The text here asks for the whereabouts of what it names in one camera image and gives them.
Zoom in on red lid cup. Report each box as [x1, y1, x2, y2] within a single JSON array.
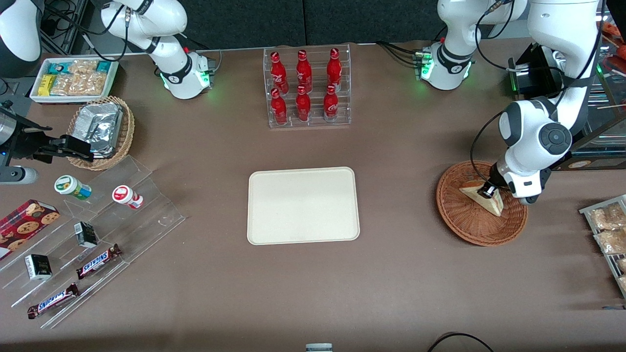
[[112, 185, 144, 210]]

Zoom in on clear acrylic bottle rack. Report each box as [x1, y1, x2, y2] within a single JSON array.
[[263, 44, 352, 129]]

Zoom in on stacked aluminium foil trays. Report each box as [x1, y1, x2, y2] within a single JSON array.
[[73, 102, 124, 158]]

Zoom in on brown round wicker basket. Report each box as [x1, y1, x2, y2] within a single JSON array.
[[436, 160, 529, 246]]

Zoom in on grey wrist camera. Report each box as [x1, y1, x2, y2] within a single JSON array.
[[511, 188, 542, 206], [0, 165, 39, 185]]

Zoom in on clear bag of pastries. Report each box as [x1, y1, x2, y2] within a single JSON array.
[[589, 202, 626, 231], [594, 230, 626, 255]]

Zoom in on Snickers chocolate bar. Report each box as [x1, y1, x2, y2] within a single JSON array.
[[27, 283, 80, 320], [76, 243, 123, 280]]

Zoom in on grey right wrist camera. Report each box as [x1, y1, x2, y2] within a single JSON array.
[[0, 165, 39, 185]]

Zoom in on white snack tray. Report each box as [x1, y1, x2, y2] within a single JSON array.
[[29, 58, 120, 104]]

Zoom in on clear acrylic stepped display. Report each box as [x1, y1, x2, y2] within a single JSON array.
[[0, 155, 187, 330]]

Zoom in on red plaid cookie box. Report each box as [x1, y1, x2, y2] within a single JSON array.
[[0, 199, 61, 261]]

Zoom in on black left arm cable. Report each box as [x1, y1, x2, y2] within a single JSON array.
[[470, 0, 603, 190]]

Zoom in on grey metal rack tray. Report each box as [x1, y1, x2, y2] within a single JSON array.
[[579, 195, 626, 300]]

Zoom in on triangular sandwich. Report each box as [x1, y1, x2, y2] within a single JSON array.
[[459, 179, 505, 217]]

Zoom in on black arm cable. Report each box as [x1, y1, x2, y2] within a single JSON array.
[[43, 0, 132, 62], [470, 0, 603, 190]]

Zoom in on green lid cup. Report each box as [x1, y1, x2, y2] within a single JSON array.
[[54, 175, 92, 201]]

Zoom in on black food warmer machine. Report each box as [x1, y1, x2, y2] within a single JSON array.
[[508, 10, 626, 172]]

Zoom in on black arm base cables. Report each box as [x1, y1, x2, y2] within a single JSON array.
[[376, 41, 427, 67]]

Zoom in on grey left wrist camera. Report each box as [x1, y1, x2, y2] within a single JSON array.
[[511, 188, 542, 206]]

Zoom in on black equipment rack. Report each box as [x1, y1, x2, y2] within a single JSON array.
[[42, 0, 104, 55]]

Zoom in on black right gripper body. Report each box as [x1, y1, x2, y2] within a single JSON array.
[[0, 100, 67, 164]]

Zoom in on light tan wicker basket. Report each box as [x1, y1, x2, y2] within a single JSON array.
[[66, 96, 135, 171]]

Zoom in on small black carton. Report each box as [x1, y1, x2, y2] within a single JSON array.
[[24, 253, 53, 281], [73, 221, 99, 249]]

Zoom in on beige rectangular tray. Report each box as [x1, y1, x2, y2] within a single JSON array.
[[247, 167, 361, 245]]

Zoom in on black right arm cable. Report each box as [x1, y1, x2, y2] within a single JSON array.
[[43, 0, 132, 62]]

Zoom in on red cola bottle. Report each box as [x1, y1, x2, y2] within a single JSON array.
[[326, 47, 343, 91], [323, 84, 340, 122], [296, 49, 313, 92], [270, 51, 290, 94], [270, 88, 289, 126], [295, 86, 313, 123]]

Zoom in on black looped cable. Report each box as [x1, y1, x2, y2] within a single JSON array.
[[427, 332, 495, 352]]

